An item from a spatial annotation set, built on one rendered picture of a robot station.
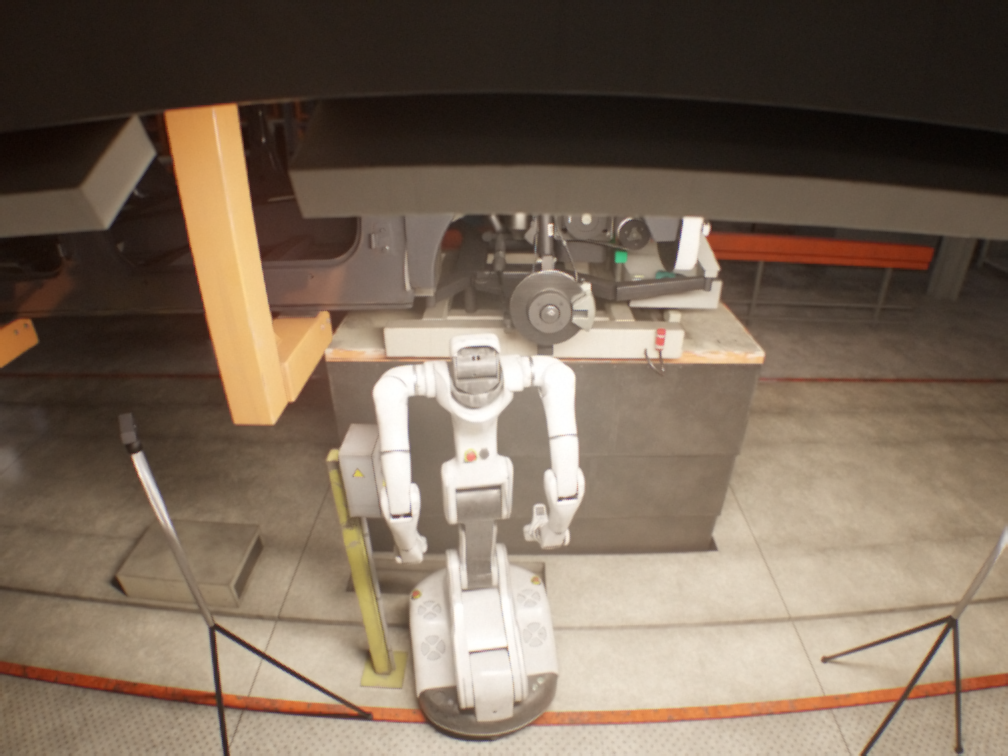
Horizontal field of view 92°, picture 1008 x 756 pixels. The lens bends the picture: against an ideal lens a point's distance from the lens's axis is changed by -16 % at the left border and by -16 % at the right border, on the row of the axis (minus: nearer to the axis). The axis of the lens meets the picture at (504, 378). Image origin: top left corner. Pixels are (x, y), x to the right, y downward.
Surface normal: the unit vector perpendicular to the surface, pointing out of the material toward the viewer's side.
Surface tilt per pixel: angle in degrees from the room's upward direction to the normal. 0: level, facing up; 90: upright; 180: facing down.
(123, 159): 90
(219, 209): 90
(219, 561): 0
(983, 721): 0
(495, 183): 117
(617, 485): 90
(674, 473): 90
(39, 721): 0
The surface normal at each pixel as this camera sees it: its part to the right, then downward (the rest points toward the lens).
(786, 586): 0.00, -0.87
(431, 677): 0.10, -0.40
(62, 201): -0.01, 0.83
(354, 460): -0.01, 0.49
